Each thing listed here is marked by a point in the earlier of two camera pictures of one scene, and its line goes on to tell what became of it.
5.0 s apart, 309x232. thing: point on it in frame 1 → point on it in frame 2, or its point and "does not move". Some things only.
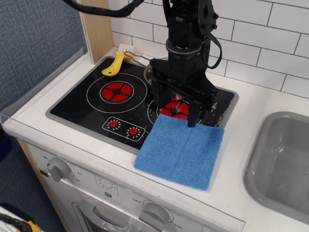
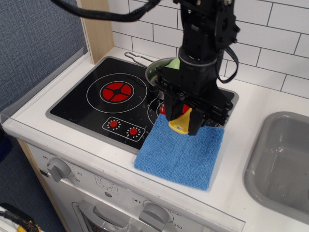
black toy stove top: (112, 109) does not move
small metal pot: (147, 69) does not move
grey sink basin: (276, 172) does not move
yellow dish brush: (114, 68) → (181, 124)
